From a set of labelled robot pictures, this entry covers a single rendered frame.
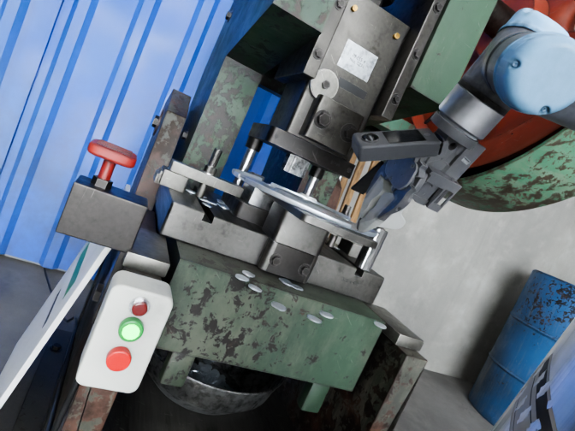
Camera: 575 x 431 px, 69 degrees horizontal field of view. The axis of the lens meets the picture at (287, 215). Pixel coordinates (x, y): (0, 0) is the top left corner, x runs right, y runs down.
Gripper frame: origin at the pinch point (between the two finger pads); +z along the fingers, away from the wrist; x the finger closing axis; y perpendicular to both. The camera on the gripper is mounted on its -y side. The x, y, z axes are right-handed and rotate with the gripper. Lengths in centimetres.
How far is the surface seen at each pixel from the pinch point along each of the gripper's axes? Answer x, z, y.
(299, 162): 24.1, 5.3, -3.2
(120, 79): 128, 50, -43
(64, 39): 131, 46, -66
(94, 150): -0.3, 4.6, -39.1
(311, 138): 18.2, -2.7, -6.9
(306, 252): 4.0, 11.7, -1.7
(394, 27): 31.5, -24.7, 0.7
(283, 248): 3.9, 12.4, -6.2
